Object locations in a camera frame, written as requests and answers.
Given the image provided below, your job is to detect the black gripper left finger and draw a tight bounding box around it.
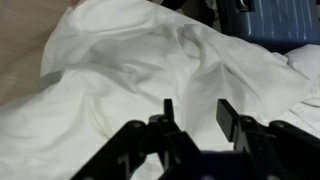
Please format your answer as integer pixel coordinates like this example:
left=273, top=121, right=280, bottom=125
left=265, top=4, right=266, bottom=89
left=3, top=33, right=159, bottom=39
left=71, top=99, right=204, bottom=180

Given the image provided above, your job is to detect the white blanket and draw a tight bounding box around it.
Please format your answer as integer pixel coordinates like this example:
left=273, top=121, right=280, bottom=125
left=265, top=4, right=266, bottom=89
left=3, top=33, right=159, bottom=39
left=0, top=0, right=320, bottom=180

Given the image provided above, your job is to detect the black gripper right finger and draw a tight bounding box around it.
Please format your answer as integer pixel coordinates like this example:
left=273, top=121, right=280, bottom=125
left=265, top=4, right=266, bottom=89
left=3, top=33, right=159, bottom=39
left=216, top=99, right=320, bottom=180

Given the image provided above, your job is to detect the blue ribbed suitcase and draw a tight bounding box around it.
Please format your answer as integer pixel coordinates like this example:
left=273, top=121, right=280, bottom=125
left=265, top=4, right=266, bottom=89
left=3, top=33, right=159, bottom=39
left=217, top=0, right=320, bottom=52

